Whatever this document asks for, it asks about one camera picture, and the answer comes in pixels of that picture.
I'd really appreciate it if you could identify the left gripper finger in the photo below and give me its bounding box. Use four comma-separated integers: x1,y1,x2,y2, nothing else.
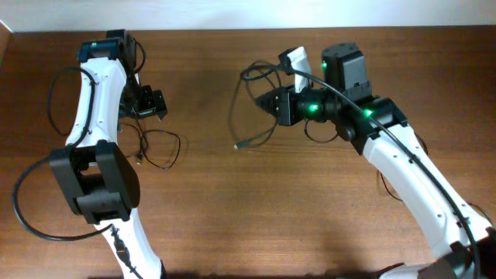
153,90,168,120
135,85,155,119

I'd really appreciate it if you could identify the black usb cable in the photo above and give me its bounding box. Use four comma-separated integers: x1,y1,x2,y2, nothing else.
118,122,182,171
227,60,284,150

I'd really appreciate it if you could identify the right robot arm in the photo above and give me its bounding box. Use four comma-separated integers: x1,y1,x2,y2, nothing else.
256,43,495,278

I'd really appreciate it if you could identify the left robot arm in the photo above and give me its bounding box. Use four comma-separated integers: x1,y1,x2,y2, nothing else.
50,29,167,278

